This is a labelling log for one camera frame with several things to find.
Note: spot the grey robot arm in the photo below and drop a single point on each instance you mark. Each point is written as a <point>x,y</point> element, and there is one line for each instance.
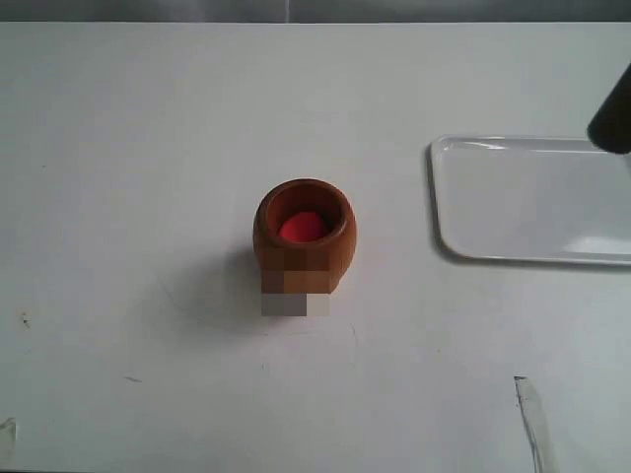
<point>609,130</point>

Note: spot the wooden mortar cup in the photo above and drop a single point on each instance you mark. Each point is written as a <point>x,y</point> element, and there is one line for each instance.
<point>298,279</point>

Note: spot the red ball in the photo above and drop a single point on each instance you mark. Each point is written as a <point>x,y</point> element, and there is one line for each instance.
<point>304,227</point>

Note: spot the white rectangular tray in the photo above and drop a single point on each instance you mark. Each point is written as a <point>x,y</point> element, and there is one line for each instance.
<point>531,199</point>

